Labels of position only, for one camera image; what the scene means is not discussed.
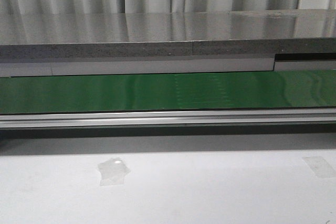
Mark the clear tape patch left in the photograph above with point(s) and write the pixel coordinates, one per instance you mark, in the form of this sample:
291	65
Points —
113	172

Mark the clear tape patch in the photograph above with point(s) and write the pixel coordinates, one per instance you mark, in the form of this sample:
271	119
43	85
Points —
113	172
320	167

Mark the green conveyor belt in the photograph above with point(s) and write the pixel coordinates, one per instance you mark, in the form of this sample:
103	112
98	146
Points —
168	92

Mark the grey far table slab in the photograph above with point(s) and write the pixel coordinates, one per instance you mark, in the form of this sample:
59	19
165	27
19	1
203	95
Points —
42	37

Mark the clear tape patch right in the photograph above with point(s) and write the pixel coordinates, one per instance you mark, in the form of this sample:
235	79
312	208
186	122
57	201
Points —
320	167

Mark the aluminium conveyor front rail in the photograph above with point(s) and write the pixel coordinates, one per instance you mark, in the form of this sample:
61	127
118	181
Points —
198	117

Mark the grey conveyor back rail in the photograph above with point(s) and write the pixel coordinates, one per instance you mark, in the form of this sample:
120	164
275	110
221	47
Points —
161	64

